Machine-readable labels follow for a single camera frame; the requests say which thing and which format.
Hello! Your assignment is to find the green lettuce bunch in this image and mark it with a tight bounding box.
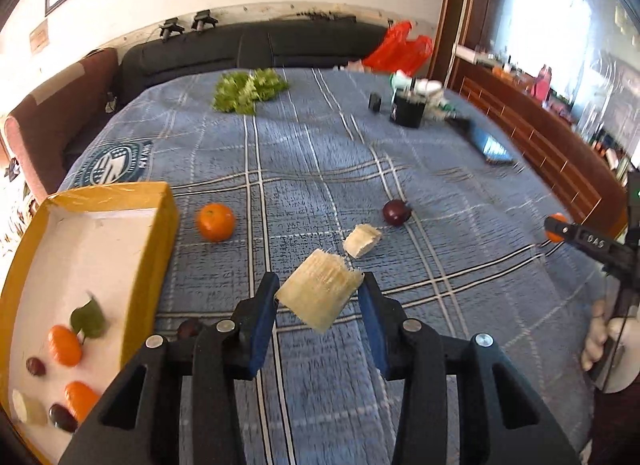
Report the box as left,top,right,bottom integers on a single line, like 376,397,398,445
212,69,288,115

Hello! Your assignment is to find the round pale fruit slice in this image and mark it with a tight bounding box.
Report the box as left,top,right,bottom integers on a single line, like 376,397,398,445
11,389,48,426

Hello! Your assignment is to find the orange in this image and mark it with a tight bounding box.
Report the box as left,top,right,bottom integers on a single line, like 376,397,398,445
544,213,570,243
48,324,82,367
195,203,235,243

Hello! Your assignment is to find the small wall plaque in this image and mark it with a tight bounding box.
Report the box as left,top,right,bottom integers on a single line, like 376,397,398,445
29,20,49,55

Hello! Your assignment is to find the maroon armchair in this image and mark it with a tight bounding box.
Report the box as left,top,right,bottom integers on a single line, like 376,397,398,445
2,48,118,202

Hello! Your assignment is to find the blue plaid table cloth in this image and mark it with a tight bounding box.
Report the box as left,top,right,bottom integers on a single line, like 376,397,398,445
63,69,604,448

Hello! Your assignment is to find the wooden sideboard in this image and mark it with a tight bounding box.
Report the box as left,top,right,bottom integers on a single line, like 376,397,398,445
450,59,627,237

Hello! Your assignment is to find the black smartphone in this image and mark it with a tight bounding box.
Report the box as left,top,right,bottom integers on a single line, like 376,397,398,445
446,118,514,166

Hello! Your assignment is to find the red plastic bag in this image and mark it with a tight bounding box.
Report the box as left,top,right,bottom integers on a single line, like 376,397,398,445
361,21,433,76

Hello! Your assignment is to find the dark plum with leaf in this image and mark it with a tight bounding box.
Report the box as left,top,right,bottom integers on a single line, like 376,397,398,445
382,200,412,227

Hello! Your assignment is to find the white crumpled plastic bag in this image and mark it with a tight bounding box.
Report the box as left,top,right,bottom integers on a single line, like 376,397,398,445
390,70,457,121

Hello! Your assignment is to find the black sofa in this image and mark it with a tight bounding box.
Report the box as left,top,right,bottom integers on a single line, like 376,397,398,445
113,20,386,107

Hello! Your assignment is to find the green leaf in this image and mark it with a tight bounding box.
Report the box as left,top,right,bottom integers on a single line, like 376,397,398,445
70,293,107,339

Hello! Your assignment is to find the black cup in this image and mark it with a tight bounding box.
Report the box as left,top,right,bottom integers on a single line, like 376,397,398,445
390,90,426,129

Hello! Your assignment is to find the small black box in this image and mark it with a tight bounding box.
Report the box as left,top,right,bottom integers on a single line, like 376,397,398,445
368,92,382,113

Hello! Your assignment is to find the yellow rimmed white tray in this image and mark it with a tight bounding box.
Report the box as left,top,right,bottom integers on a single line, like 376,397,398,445
1,182,179,464

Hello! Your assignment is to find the red plum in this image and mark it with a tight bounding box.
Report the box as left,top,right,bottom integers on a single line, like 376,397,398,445
48,403,78,433

